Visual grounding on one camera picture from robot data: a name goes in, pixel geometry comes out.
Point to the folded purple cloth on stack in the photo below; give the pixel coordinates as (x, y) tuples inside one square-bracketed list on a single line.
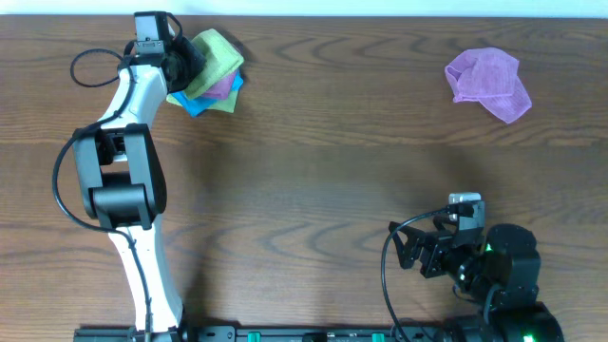
[(222, 88)]

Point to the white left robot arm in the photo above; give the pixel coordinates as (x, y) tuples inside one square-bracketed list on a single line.
[(121, 179)]

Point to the light green microfiber cloth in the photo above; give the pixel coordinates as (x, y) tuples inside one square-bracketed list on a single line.
[(222, 59)]

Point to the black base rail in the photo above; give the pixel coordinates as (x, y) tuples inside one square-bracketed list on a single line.
[(233, 334)]

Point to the crumpled purple cloth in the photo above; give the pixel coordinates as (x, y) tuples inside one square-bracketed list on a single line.
[(489, 76)]

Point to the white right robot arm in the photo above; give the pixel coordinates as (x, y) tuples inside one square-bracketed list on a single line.
[(497, 272)]

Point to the folded green cloth under stack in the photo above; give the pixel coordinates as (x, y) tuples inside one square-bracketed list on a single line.
[(197, 106)]

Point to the folded blue cloth in stack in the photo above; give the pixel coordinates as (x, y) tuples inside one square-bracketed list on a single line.
[(201, 82)]

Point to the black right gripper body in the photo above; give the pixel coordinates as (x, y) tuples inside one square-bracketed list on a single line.
[(443, 259)]

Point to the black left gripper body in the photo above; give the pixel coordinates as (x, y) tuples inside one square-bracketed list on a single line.
[(191, 59)]

